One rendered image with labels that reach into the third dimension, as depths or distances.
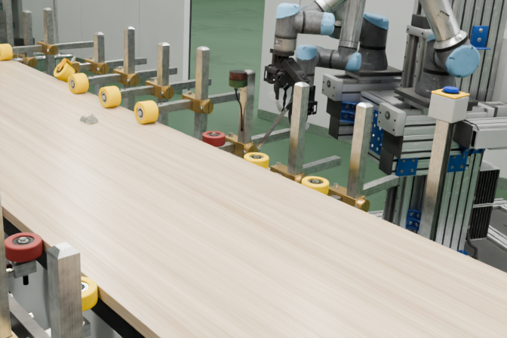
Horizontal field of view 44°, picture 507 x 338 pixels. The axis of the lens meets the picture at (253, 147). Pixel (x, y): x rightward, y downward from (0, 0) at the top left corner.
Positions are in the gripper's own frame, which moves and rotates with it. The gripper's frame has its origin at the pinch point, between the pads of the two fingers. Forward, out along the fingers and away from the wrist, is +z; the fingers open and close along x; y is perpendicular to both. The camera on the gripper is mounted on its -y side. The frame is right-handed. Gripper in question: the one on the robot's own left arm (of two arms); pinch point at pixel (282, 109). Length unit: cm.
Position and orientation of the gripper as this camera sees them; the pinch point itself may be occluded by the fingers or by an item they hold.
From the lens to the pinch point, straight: 219.1
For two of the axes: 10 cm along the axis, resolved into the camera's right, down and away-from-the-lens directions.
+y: -6.7, -3.0, 6.7
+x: -7.3, 1.7, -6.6
